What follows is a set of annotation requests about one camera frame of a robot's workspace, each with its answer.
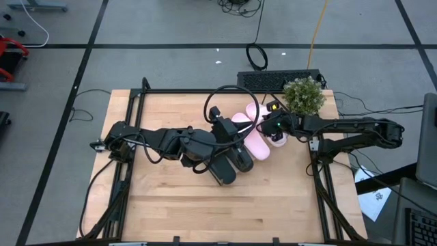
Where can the flat computer monitor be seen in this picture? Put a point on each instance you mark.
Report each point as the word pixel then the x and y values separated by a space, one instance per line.
pixel 428 136

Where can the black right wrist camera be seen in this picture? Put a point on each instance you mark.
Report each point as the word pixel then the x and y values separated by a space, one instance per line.
pixel 273 106

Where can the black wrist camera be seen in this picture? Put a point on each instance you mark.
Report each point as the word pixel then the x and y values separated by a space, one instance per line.
pixel 273 106
pixel 214 112

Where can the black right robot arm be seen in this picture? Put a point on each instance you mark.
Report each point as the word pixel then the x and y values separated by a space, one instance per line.
pixel 358 128

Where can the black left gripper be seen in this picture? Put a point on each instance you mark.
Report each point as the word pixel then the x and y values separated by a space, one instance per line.
pixel 227 130

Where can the red frame cart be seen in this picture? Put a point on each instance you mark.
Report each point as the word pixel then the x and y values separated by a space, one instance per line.
pixel 20 46

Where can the grey desk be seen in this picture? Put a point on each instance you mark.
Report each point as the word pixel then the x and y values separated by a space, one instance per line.
pixel 399 222

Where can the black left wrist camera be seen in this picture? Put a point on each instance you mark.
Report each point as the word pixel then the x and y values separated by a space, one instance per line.
pixel 214 112

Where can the white printed paper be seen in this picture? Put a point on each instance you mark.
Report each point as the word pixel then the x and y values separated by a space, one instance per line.
pixel 375 201

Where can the grey metal base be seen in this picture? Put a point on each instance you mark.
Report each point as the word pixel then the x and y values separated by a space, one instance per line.
pixel 37 5

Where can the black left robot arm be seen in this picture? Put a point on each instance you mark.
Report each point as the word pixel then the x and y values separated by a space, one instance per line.
pixel 164 140

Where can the green potted plant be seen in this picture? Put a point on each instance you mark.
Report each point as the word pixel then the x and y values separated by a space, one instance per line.
pixel 304 95

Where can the pink rubber slide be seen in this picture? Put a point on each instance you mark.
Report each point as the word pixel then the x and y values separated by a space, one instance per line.
pixel 259 148
pixel 250 110

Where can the black aluminium table frame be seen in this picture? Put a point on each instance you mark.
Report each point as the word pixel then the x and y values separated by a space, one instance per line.
pixel 177 91

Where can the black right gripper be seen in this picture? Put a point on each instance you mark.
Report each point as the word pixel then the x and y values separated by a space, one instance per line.
pixel 283 123

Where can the black rubber slide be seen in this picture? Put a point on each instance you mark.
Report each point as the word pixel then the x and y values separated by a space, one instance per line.
pixel 223 172
pixel 243 160

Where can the black keyboard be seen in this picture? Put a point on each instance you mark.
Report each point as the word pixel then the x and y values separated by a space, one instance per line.
pixel 266 80
pixel 423 229

